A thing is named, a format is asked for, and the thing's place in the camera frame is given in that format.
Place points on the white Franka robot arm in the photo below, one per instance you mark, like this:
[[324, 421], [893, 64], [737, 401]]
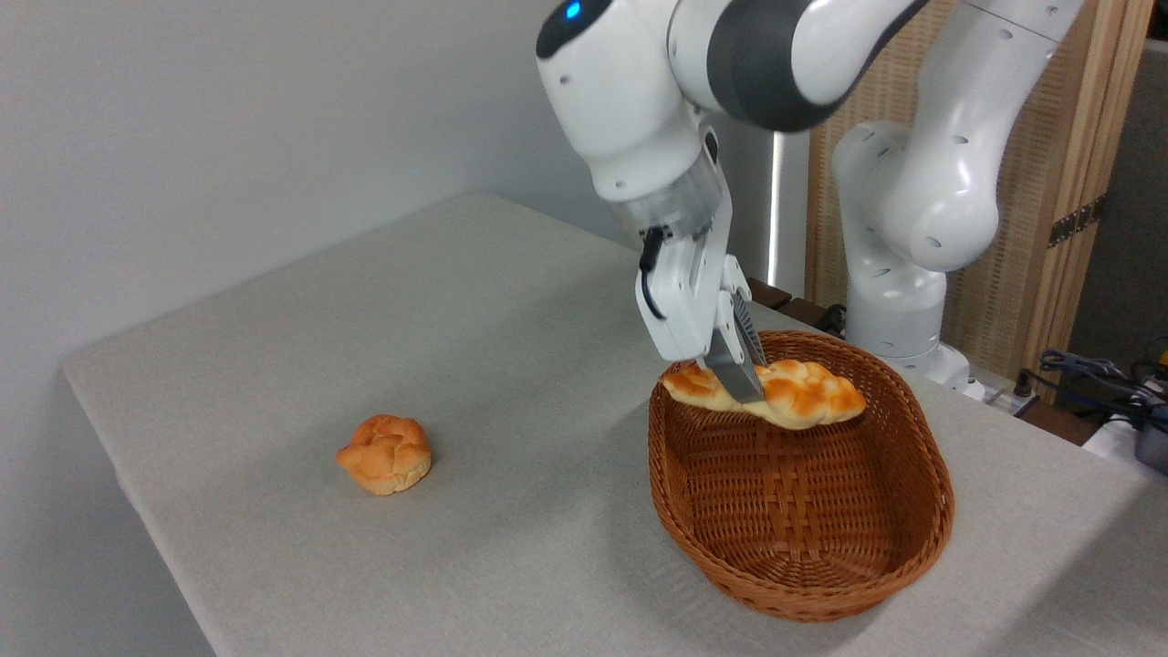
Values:
[[639, 100]]

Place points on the round orange bread roll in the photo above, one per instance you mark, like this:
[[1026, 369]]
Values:
[[385, 454]]

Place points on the brown wicker basket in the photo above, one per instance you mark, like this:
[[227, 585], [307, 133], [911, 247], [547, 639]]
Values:
[[803, 538]]

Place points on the dark metal screen hinge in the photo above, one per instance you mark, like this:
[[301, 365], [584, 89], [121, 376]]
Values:
[[1077, 222]]

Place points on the long braided bread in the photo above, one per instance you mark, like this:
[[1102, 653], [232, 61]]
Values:
[[812, 397]]

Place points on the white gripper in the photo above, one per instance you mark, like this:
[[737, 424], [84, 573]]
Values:
[[680, 310]]

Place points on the white vertical light strip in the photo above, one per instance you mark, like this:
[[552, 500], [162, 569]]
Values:
[[778, 210]]

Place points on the grey tablecloth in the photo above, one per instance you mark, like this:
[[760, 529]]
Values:
[[365, 566]]

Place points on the black plug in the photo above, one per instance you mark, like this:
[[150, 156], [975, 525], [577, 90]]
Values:
[[1024, 383]]

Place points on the dark brown wooden block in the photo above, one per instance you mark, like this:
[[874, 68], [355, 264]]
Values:
[[766, 294], [805, 312]]

